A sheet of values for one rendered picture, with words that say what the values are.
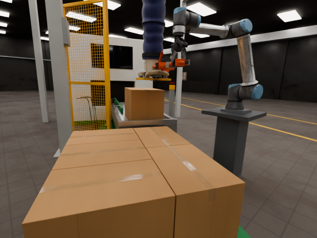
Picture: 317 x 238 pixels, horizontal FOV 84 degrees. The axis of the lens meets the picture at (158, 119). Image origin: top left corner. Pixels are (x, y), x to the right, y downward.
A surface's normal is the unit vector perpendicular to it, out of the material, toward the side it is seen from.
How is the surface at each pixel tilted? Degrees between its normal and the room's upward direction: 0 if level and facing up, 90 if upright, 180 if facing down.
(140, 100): 90
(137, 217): 90
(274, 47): 90
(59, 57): 90
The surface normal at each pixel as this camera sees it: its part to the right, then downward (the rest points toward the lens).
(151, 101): 0.30, 0.21
